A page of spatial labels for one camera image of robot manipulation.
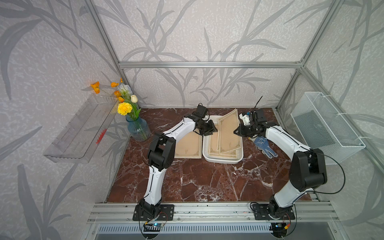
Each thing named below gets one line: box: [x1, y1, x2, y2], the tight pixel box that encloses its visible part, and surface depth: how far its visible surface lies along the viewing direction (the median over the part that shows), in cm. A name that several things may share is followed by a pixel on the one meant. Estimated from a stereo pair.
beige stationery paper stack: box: [207, 108, 241, 159], surface depth 98 cm
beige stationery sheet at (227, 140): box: [216, 108, 242, 154], surface depth 98 cm
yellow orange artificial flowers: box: [90, 77, 142, 120], surface depth 84 cm
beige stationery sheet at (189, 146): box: [174, 131, 203, 159], surface depth 98 cm
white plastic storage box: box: [202, 115, 244, 164], surface depth 91 cm
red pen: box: [96, 128, 107, 145], surface depth 67 cm
